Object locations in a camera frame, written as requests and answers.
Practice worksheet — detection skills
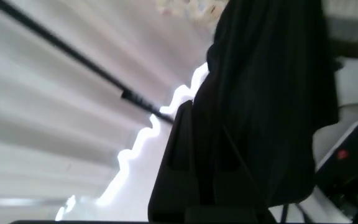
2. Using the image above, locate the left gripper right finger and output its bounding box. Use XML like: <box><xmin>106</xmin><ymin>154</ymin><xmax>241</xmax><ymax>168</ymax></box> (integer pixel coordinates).
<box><xmin>199</xmin><ymin>124</ymin><xmax>277</xmax><ymax>223</ymax></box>

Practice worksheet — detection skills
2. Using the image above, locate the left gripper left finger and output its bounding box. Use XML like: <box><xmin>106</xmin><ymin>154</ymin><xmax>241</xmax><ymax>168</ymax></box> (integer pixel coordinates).
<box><xmin>147</xmin><ymin>99</ymin><xmax>200</xmax><ymax>223</ymax></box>

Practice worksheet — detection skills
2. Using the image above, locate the black garment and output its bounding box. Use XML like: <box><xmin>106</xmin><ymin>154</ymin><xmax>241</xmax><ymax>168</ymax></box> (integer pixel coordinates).
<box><xmin>192</xmin><ymin>0</ymin><xmax>341</xmax><ymax>208</ymax></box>

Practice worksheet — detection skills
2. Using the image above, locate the cream printed garment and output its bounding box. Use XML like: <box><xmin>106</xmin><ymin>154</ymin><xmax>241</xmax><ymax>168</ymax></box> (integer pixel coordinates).
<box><xmin>155</xmin><ymin>0</ymin><xmax>230</xmax><ymax>29</ymax></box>

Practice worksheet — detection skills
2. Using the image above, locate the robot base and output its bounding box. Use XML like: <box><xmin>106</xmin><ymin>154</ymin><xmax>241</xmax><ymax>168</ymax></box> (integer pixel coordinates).
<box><xmin>312</xmin><ymin>102</ymin><xmax>358</xmax><ymax>224</ymax></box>

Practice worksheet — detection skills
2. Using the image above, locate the black clothes rack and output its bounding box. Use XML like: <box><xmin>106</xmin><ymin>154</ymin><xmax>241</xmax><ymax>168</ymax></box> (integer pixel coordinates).
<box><xmin>0</xmin><ymin>0</ymin><xmax>176</xmax><ymax>126</ymax></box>

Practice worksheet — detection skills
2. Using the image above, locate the white curtain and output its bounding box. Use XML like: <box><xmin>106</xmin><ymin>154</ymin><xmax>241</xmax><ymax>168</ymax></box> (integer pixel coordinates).
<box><xmin>0</xmin><ymin>0</ymin><xmax>217</xmax><ymax>224</ymax></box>

